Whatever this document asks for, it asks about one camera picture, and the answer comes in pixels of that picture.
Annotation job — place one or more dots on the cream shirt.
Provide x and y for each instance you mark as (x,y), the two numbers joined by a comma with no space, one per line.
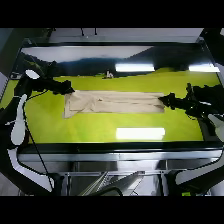
(113,102)

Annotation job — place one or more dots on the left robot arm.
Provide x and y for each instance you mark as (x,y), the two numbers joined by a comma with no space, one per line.
(17,100)

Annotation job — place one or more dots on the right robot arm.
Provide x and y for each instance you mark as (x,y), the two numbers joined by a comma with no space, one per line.
(200,105)

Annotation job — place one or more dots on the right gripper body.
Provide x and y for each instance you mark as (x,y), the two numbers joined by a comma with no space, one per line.
(170,100)

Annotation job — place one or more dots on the silver frame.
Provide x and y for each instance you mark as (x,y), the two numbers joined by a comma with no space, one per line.
(100,156)

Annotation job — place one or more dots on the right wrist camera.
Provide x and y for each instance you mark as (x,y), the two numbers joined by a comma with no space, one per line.
(189,90)

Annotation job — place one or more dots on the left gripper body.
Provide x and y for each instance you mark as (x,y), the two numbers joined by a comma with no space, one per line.
(64,88)

